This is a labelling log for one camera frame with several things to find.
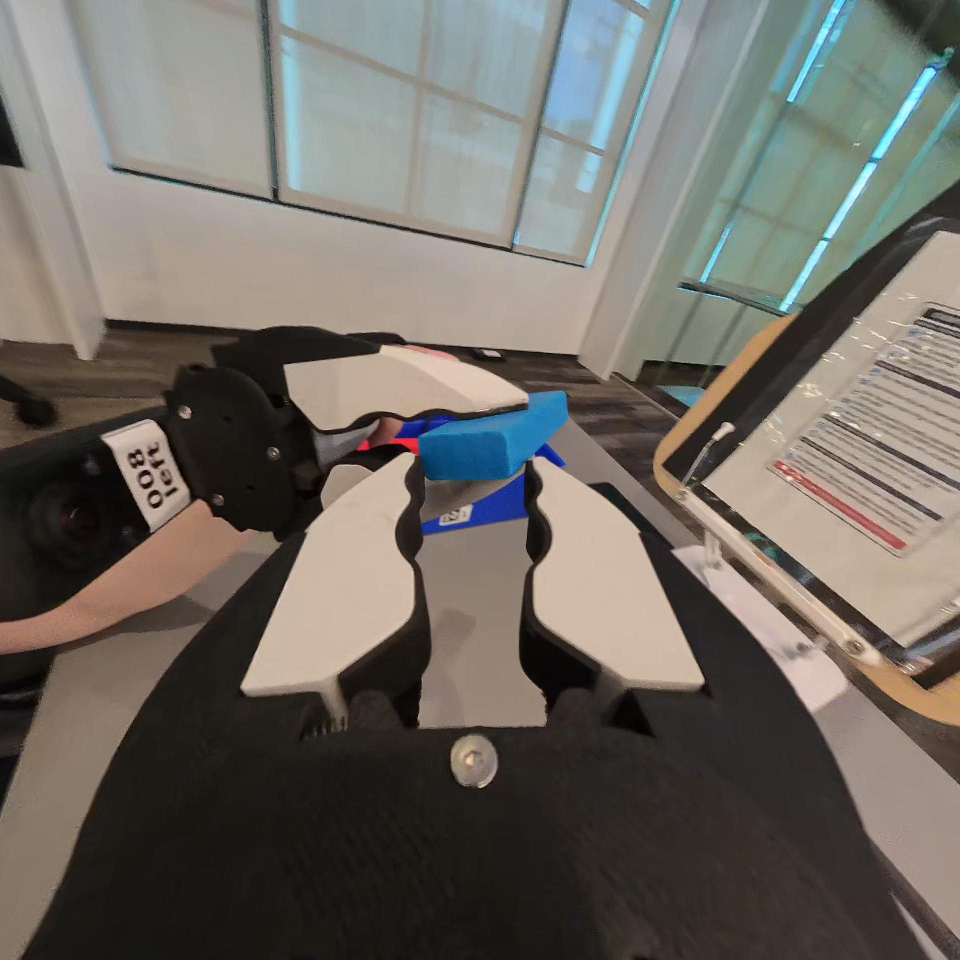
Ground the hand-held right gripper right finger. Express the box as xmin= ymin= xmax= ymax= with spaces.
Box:
xmin=519 ymin=457 xmax=708 ymax=729

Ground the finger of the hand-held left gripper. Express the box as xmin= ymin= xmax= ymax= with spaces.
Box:
xmin=311 ymin=418 xmax=382 ymax=472
xmin=282 ymin=342 xmax=531 ymax=435

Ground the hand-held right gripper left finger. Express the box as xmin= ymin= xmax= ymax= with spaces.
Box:
xmin=240 ymin=452 xmax=432 ymax=729

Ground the blue foam block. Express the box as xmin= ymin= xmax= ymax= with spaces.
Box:
xmin=417 ymin=390 xmax=570 ymax=482

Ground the blue plastic bin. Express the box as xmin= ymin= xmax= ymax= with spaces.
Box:
xmin=352 ymin=414 xmax=569 ymax=537

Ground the person's left forearm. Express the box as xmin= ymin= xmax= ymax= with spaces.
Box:
xmin=0 ymin=498 xmax=260 ymax=655

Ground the grey desk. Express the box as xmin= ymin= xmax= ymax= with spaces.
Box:
xmin=0 ymin=416 xmax=960 ymax=960

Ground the large grid window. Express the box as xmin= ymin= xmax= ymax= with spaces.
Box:
xmin=67 ymin=0 xmax=680 ymax=269

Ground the white instruction sheet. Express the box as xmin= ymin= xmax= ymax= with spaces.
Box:
xmin=705 ymin=231 xmax=960 ymax=648

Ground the instruction sheet on stand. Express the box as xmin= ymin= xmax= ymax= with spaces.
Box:
xmin=663 ymin=196 xmax=960 ymax=691

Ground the large black monitor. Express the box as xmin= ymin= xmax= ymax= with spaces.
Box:
xmin=0 ymin=93 xmax=25 ymax=171

